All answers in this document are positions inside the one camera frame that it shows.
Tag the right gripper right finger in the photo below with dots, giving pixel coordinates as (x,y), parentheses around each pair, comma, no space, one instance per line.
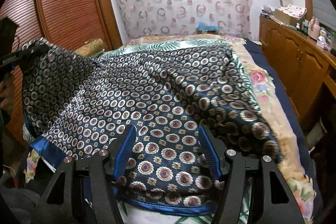
(272,200)

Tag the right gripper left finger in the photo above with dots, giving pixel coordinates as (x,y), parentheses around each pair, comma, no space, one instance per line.
(81,191)

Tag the navy patterned satin top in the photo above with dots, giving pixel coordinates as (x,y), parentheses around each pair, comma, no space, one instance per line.
(79,105)

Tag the person left hand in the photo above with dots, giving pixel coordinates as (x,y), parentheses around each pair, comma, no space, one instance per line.
(7,93)

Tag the navy bed sheet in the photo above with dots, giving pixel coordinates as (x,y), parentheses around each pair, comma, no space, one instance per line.
(304,156)

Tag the floral bed blanket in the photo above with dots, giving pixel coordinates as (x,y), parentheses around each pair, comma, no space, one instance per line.
(290,166)

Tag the palm leaf print cloth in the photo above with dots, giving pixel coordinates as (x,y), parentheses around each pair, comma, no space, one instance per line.
(168,45)

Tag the gold patterned pillow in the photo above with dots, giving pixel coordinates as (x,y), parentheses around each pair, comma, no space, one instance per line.
(91,48)

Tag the wooden sideboard cabinet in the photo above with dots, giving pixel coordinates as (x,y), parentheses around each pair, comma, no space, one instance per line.
(301,66)

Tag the pink tissue box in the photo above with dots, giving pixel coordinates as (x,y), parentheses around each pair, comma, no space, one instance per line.
(323,45)

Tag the blue item on box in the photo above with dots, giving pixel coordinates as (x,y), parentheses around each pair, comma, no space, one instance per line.
(203,28)

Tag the pink thermos jug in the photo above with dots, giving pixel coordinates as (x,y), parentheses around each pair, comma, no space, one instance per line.
(314,28)

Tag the cardboard box with cloth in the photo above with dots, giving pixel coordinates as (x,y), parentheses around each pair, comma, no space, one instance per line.
(290,15)

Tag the grey window blind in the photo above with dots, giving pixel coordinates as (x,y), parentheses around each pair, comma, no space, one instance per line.
(325,12)

